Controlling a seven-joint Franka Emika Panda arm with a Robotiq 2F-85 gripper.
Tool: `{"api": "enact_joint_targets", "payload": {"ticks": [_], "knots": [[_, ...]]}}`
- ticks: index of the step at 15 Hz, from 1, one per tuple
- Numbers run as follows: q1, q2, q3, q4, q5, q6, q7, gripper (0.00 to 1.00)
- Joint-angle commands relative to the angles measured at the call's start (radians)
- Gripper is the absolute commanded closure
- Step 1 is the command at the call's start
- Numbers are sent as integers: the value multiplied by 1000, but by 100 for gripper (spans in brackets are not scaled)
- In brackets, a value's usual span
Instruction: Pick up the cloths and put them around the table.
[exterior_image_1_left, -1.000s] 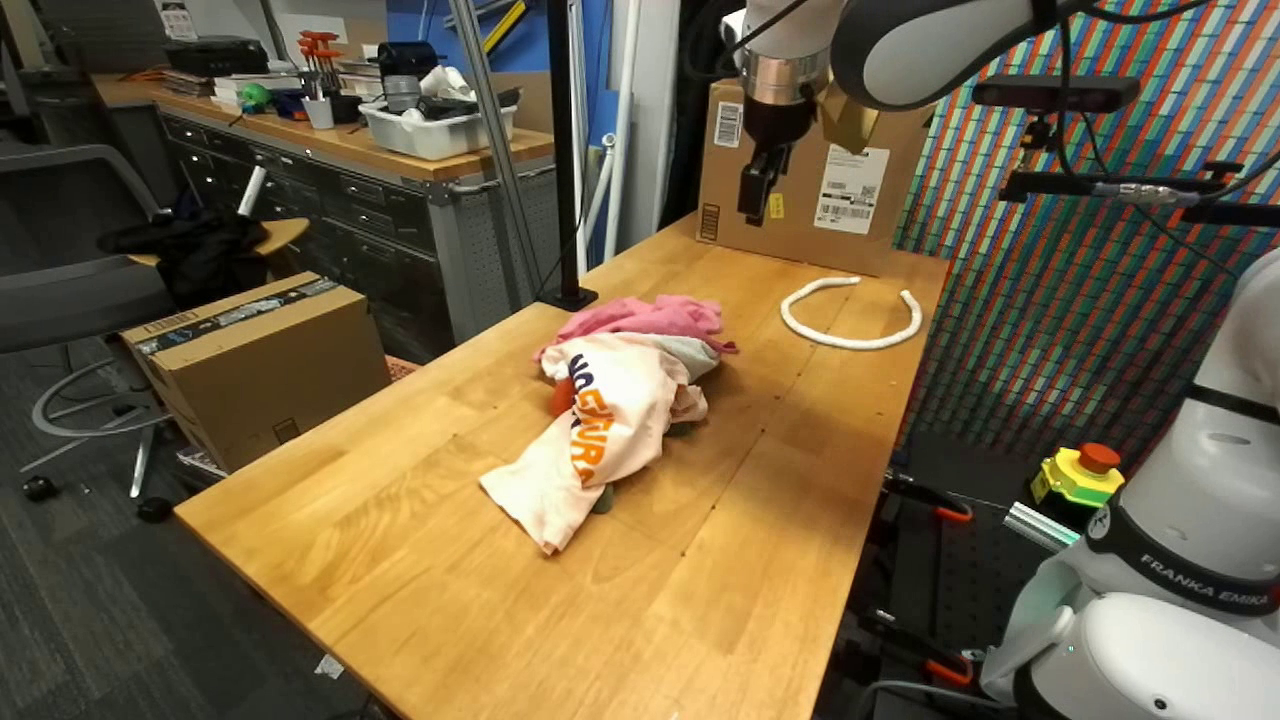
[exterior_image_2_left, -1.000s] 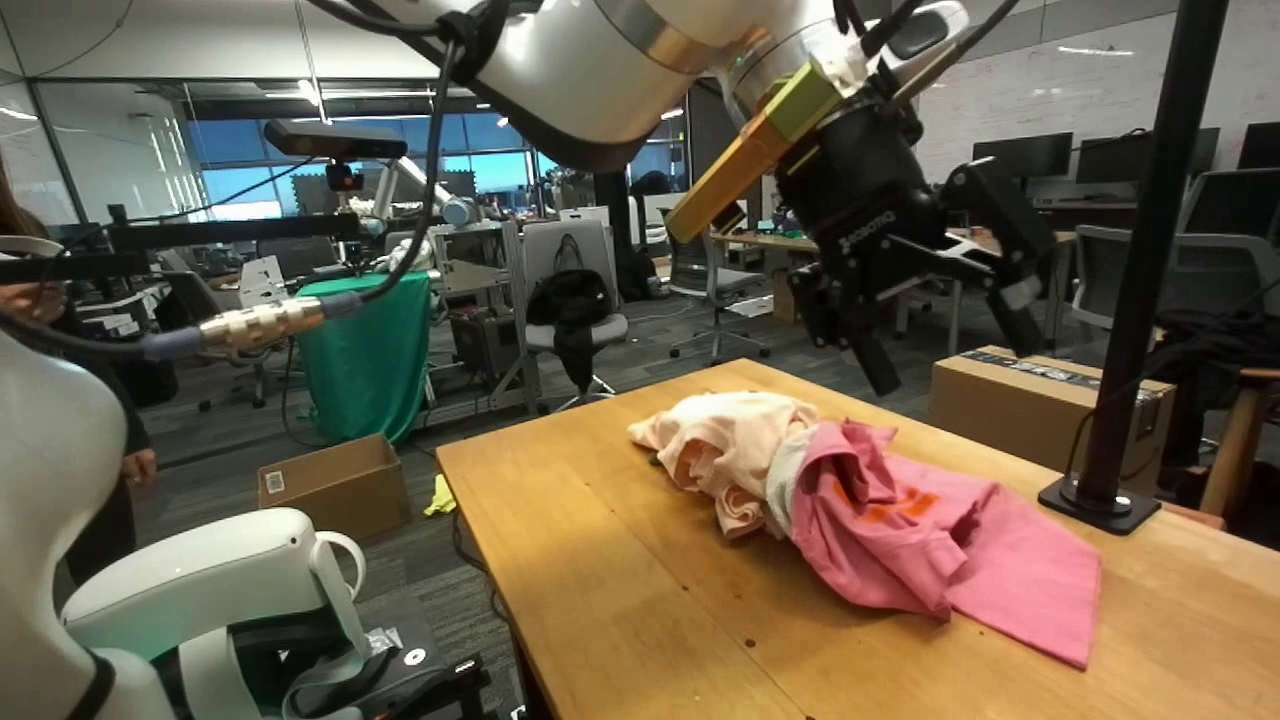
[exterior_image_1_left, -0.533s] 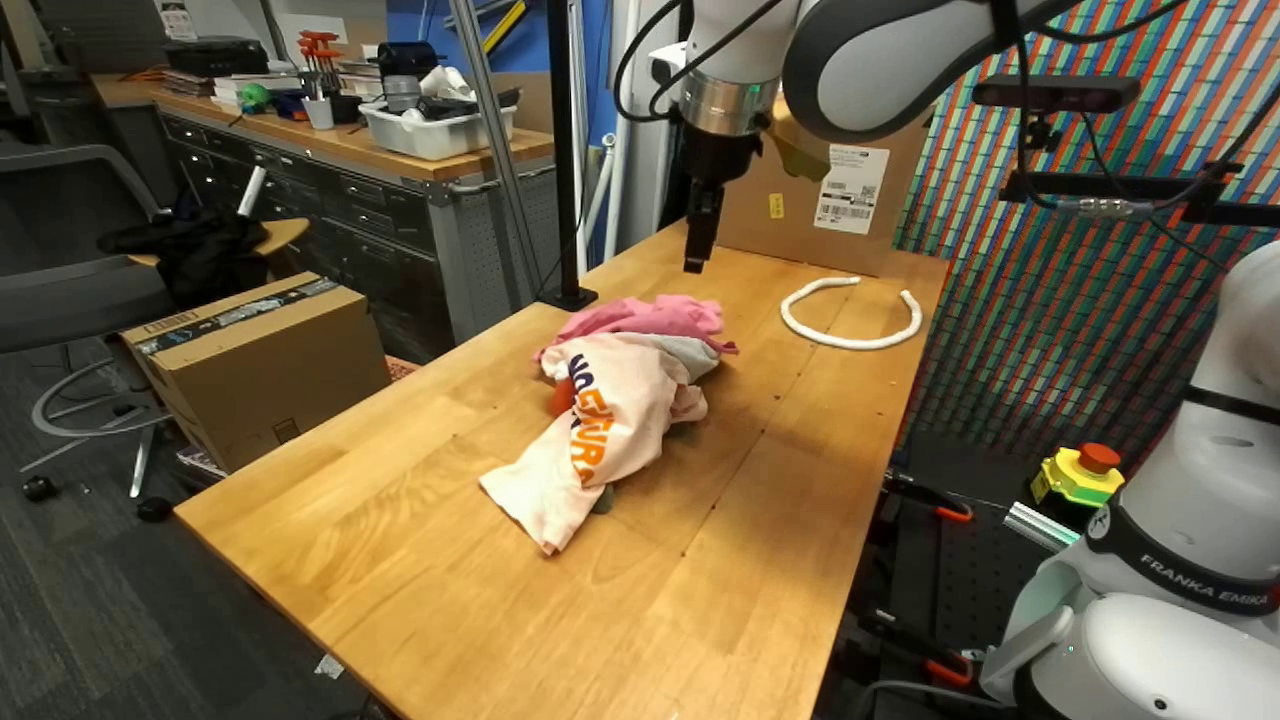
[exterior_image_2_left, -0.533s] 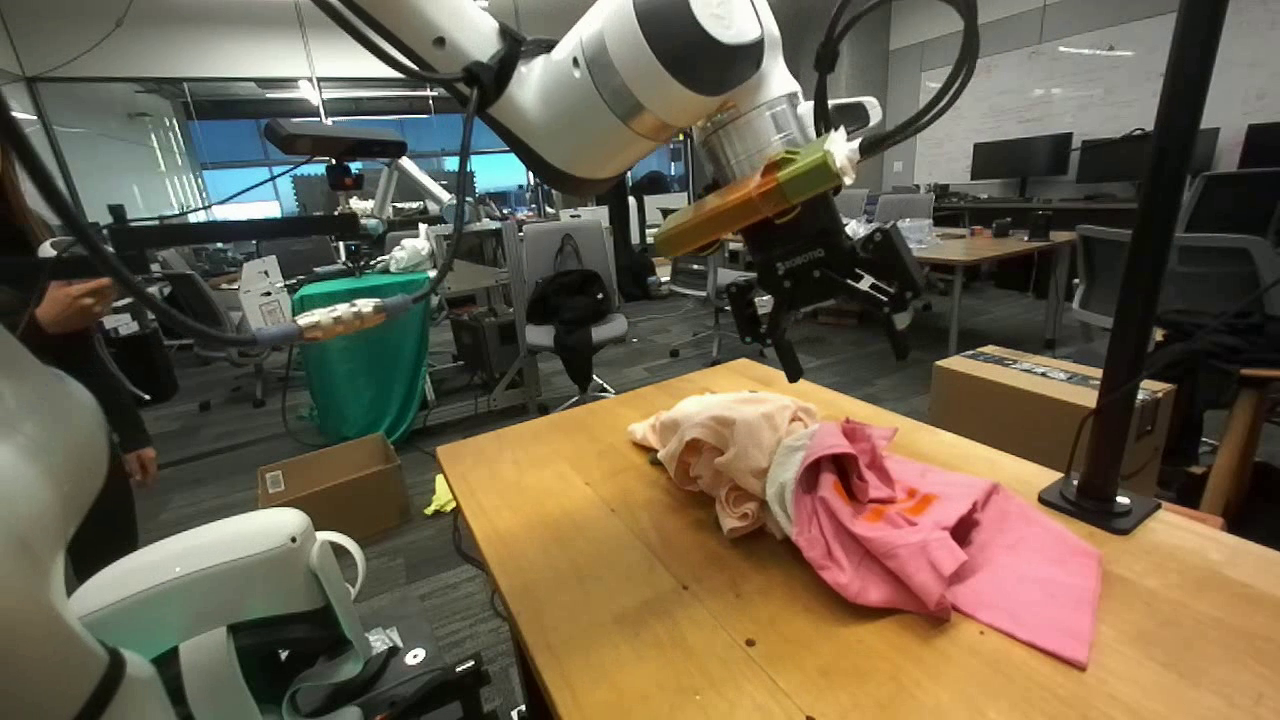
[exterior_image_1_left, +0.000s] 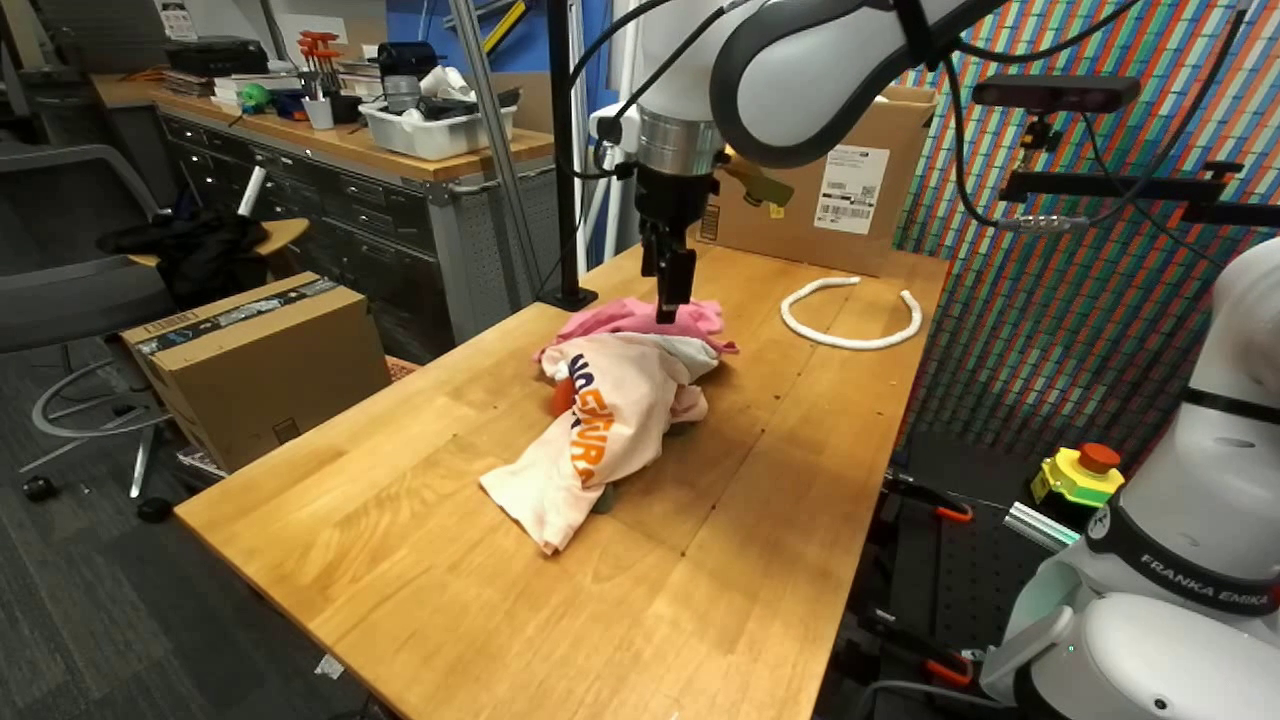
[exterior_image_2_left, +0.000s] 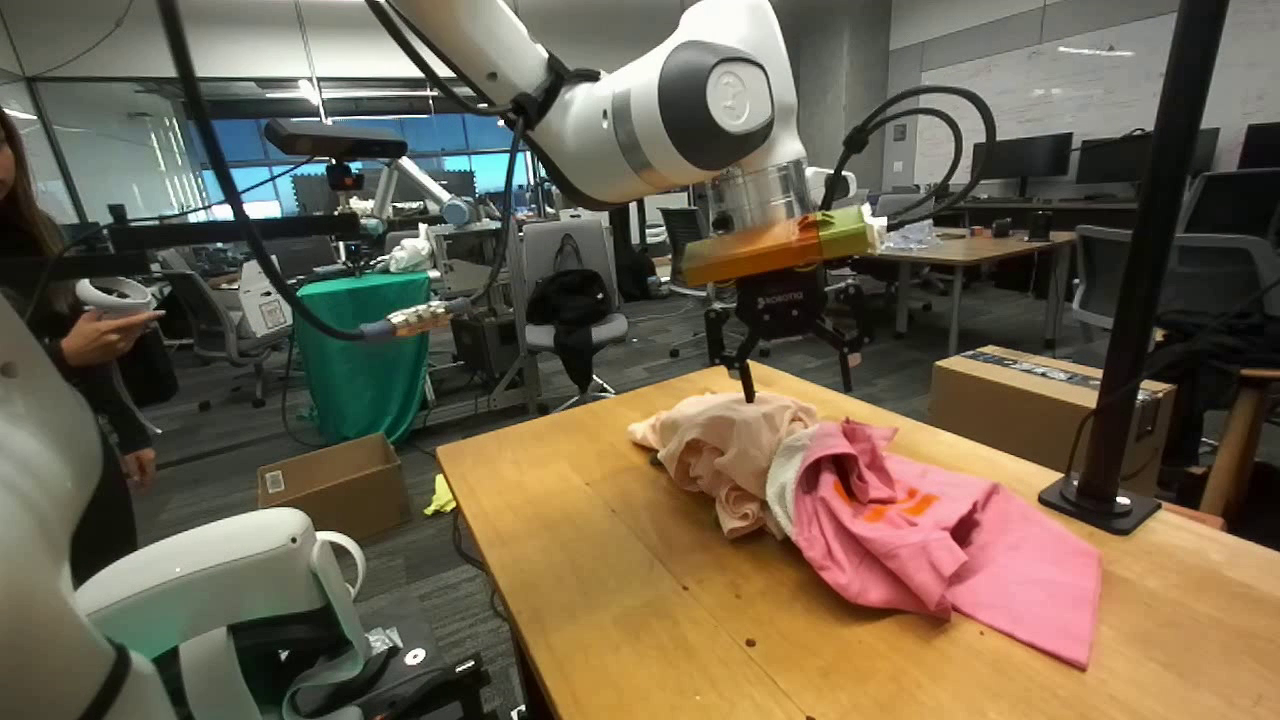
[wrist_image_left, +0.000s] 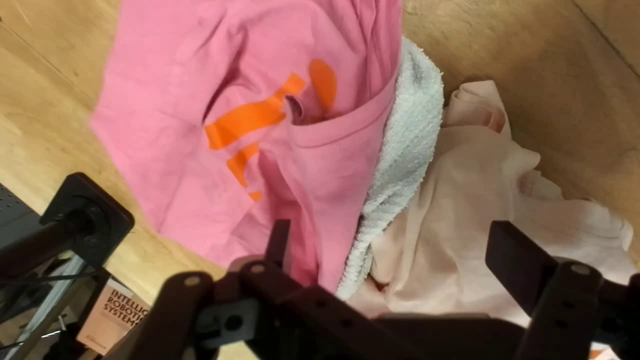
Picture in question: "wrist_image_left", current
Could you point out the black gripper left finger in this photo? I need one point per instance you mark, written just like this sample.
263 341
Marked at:
281 242

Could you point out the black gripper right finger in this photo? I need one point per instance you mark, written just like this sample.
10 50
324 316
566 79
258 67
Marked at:
517 263

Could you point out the pale peach printed shirt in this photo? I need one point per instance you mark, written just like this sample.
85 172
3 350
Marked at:
466 221

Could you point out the white towel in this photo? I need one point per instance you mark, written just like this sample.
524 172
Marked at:
407 132

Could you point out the pink cloth orange print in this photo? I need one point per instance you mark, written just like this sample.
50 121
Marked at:
201 67

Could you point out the orange printed booklet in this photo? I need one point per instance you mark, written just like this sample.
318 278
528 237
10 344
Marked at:
111 321

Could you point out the black pole stand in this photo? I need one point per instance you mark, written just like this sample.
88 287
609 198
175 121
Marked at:
87 216

